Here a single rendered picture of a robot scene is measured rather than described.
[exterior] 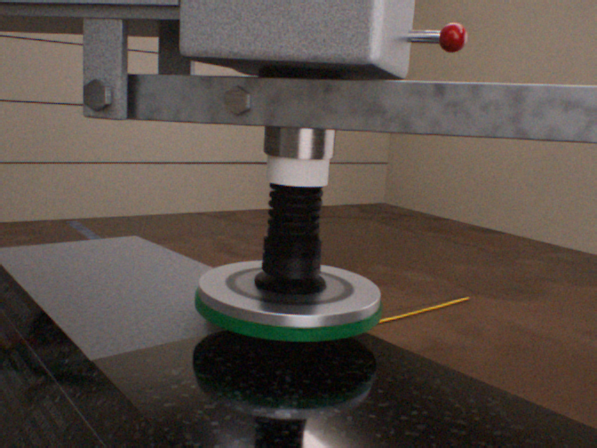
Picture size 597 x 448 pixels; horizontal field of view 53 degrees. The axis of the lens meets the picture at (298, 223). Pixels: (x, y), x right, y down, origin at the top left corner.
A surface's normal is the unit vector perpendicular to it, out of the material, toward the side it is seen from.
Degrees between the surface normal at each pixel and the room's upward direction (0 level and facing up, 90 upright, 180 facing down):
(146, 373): 0
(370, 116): 90
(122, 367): 0
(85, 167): 90
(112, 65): 90
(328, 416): 0
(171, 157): 90
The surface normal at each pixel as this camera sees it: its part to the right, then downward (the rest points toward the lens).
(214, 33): -0.30, 0.16
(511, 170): -0.81, 0.06
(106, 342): 0.07, -0.98
